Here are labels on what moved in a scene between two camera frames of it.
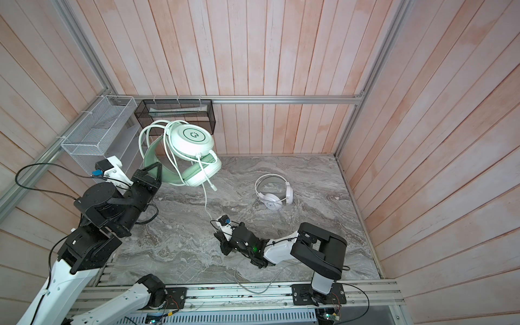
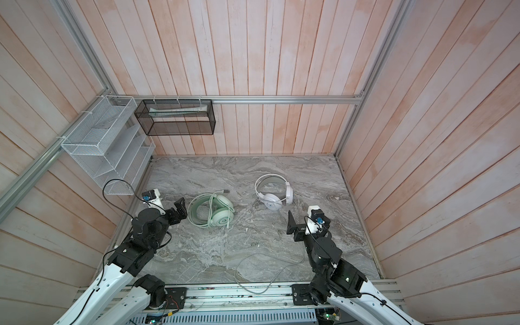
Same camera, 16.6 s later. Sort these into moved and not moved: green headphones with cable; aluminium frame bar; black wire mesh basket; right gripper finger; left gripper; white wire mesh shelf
Moved: green headphones with cable; right gripper finger; left gripper
Not moved: aluminium frame bar; black wire mesh basket; white wire mesh shelf
